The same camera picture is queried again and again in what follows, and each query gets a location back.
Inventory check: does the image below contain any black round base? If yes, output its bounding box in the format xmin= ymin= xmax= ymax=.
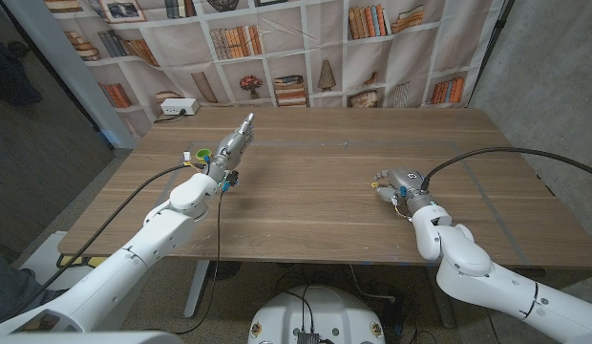
xmin=207 ymin=260 xmax=243 ymax=282

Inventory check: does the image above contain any yellow black floor object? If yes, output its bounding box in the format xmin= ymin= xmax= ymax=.
xmin=56 ymin=254 xmax=112 ymax=271

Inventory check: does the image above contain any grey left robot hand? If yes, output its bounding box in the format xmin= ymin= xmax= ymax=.
xmin=207 ymin=112 xmax=256 ymax=184

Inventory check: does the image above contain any white power strip box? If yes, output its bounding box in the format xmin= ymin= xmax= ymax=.
xmin=159 ymin=97 xmax=201 ymax=117

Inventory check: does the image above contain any grey floor cable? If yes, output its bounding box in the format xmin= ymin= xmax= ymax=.
xmin=348 ymin=265 xmax=397 ymax=303

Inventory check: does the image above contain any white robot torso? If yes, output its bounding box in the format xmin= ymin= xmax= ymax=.
xmin=246 ymin=285 xmax=387 ymax=344

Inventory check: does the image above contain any white table leg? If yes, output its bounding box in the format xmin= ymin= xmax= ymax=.
xmin=183 ymin=260 xmax=211 ymax=320

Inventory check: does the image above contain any person in blue jeans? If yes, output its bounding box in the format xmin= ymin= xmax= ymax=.
xmin=0 ymin=241 xmax=71 ymax=326

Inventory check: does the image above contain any white pillar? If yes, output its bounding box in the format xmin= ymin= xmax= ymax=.
xmin=2 ymin=0 xmax=138 ymax=150

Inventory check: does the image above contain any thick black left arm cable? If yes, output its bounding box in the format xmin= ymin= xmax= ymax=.
xmin=18 ymin=163 xmax=204 ymax=312

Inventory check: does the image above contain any printed bookshelf backdrop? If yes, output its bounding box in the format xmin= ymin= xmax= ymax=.
xmin=42 ymin=0 xmax=510 ymax=140

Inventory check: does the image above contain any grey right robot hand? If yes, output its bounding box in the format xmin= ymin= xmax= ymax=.
xmin=373 ymin=167 xmax=433 ymax=214

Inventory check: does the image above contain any black backdrop stand pole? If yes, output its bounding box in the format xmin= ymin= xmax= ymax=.
xmin=466 ymin=0 xmax=516 ymax=110

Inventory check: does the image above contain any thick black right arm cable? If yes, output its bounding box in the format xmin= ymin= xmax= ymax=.
xmin=419 ymin=146 xmax=592 ymax=191

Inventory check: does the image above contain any black bag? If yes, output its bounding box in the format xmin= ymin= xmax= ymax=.
xmin=0 ymin=28 xmax=44 ymax=107

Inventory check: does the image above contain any grey table leg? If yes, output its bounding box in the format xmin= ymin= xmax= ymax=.
xmin=424 ymin=281 xmax=457 ymax=330

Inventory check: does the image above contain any thin black hanging cable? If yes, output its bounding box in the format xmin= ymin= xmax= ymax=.
xmin=174 ymin=188 xmax=225 ymax=335

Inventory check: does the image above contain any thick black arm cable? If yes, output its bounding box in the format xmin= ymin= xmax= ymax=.
xmin=419 ymin=146 xmax=592 ymax=191
xmin=18 ymin=163 xmax=204 ymax=312

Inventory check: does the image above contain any white floor board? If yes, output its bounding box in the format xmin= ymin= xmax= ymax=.
xmin=18 ymin=230 xmax=87 ymax=290

